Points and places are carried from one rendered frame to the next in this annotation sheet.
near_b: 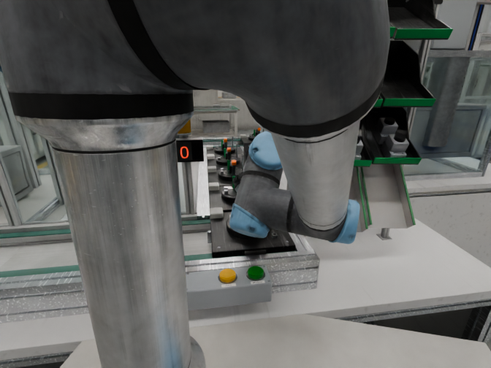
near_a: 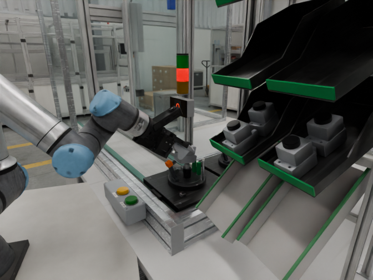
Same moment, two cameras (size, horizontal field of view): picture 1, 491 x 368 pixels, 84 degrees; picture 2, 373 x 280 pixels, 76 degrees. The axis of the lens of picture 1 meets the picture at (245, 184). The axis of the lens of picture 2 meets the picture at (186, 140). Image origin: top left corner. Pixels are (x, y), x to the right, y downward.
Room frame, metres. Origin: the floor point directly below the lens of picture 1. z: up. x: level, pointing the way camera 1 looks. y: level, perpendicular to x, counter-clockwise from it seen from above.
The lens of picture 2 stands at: (0.40, -0.70, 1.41)
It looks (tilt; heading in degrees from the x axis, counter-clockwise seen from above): 20 degrees down; 62
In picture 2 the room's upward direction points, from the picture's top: straight up
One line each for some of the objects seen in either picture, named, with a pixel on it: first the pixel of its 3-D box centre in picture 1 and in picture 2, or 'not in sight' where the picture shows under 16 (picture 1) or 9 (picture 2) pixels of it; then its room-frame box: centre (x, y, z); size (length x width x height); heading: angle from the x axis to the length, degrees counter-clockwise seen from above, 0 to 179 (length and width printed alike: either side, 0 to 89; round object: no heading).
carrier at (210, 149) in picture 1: (224, 145); not in sight; (1.75, 0.14, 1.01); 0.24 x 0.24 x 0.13; 8
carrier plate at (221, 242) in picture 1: (248, 229); (186, 183); (0.77, -0.01, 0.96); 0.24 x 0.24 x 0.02; 8
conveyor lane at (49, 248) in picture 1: (155, 246); (154, 165); (0.75, 0.29, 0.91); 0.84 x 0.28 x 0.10; 98
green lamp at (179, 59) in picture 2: not in sight; (182, 61); (0.86, 0.20, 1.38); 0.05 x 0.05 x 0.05
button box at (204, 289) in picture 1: (228, 286); (123, 199); (0.54, 0.04, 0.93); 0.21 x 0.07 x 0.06; 98
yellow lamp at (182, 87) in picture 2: (182, 124); (182, 87); (0.86, 0.20, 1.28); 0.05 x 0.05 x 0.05
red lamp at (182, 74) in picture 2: not in sight; (182, 74); (0.86, 0.20, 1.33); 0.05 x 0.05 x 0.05
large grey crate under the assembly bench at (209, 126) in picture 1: (215, 126); not in sight; (6.28, 0.68, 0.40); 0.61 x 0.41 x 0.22; 98
